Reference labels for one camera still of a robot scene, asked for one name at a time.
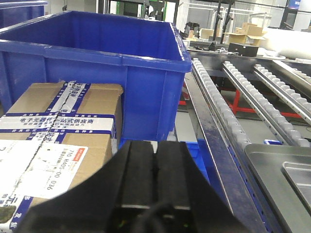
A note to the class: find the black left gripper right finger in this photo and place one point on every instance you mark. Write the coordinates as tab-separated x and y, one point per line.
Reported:
197	208

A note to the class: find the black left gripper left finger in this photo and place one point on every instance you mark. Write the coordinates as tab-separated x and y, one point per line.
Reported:
90	207

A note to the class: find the small silver tray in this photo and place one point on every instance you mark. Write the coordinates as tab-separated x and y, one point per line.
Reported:
299	177

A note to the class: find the taped cardboard box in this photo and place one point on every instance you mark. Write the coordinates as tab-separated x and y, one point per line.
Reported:
55	136

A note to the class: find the large silver tray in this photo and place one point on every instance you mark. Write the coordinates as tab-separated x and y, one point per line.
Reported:
265	163

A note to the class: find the large blue plastic box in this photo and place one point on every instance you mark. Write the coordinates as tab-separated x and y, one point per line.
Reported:
146	57

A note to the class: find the black box background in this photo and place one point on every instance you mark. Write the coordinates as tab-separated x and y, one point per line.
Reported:
243	49

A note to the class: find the open cardboard box background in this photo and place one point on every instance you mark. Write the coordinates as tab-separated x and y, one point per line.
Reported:
249	33

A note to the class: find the blue box far left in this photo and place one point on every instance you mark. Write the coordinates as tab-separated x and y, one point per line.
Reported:
16	11

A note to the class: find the white roller track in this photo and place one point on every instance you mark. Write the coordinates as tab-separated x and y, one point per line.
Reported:
277	124
219	107
292	98

